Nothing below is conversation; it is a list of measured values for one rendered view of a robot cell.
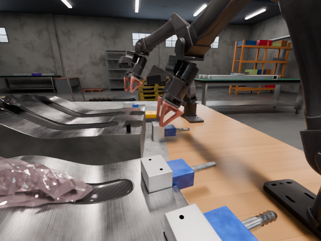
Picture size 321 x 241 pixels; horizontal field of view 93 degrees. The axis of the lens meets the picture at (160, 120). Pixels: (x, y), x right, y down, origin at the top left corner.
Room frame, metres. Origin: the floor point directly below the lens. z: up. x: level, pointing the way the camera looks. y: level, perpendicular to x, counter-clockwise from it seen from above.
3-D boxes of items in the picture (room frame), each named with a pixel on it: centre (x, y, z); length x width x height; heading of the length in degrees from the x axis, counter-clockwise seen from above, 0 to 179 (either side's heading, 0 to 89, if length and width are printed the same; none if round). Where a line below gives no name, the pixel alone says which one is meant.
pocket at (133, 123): (0.37, 0.07, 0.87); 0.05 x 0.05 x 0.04; 3
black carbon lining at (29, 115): (0.41, 0.28, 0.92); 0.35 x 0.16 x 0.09; 93
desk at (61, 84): (8.26, 4.88, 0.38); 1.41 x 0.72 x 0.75; 10
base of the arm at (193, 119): (0.75, -0.15, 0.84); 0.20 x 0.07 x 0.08; 10
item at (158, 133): (0.48, -0.04, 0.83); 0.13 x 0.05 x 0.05; 99
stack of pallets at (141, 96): (5.50, 0.20, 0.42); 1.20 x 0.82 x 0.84; 101
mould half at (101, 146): (0.42, 0.30, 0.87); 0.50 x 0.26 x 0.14; 93
